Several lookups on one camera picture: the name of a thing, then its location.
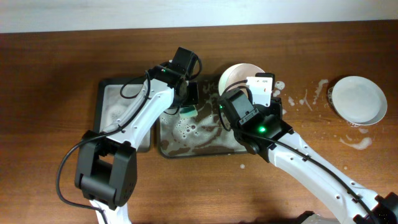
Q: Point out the right black soapy tray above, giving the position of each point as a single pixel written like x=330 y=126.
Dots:
x=200 y=135

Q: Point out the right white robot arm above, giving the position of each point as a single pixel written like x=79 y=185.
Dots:
x=261 y=130

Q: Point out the green yellow sponge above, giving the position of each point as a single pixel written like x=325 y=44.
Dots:
x=188 y=112

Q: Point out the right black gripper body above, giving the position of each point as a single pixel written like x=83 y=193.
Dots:
x=277 y=103

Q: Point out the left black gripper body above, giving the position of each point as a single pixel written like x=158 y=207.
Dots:
x=191 y=94

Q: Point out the black soapy tray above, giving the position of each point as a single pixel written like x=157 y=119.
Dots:
x=200 y=135
x=110 y=104

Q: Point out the left black soapy tray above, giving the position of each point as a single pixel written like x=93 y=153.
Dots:
x=110 y=104

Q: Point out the white plate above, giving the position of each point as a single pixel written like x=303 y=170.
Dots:
x=237 y=73
x=358 y=100

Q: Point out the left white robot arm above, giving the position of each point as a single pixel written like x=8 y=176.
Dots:
x=106 y=170

